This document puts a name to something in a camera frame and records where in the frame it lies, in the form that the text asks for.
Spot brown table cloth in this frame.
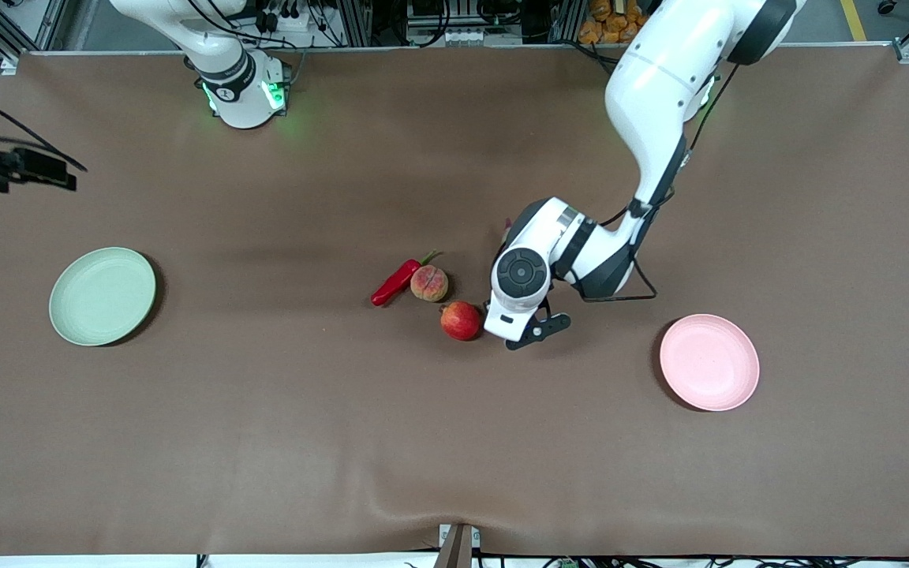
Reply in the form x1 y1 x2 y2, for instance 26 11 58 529
0 43 909 557

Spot pink plate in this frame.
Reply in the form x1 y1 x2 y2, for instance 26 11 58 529
659 314 761 412

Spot red pomegranate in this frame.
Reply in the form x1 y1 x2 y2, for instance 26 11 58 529
440 301 484 342

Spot red chili pepper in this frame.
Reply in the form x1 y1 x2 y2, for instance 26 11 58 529
370 249 445 308

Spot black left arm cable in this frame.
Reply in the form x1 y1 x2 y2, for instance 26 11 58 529
573 63 742 304

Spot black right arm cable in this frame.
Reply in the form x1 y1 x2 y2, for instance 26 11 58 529
0 83 89 172

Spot orange pink peach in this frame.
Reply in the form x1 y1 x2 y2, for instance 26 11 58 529
410 265 450 303

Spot light green plate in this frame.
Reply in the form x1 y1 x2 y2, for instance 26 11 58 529
49 247 157 347

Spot bag of orange fruit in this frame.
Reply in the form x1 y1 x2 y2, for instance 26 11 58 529
577 0 660 46

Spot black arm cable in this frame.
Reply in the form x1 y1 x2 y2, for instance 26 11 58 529
0 83 89 172
573 63 742 304

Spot aluminium frame post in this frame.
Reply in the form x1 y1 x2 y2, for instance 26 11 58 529
340 0 372 48

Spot aluminium frame strut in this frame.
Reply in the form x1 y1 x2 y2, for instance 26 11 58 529
0 0 69 52

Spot white power strip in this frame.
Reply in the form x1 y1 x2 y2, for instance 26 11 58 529
253 0 305 34

